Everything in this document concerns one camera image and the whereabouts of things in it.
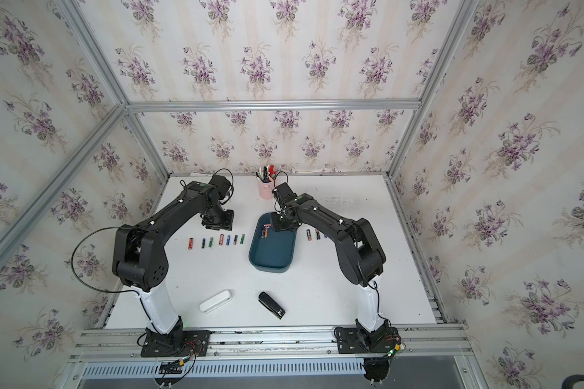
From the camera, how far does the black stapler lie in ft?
2.57

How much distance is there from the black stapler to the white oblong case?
11 cm

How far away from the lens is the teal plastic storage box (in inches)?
34.3

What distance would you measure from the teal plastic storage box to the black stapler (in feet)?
0.31

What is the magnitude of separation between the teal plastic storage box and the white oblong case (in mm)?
131

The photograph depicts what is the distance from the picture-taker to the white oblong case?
0.79m
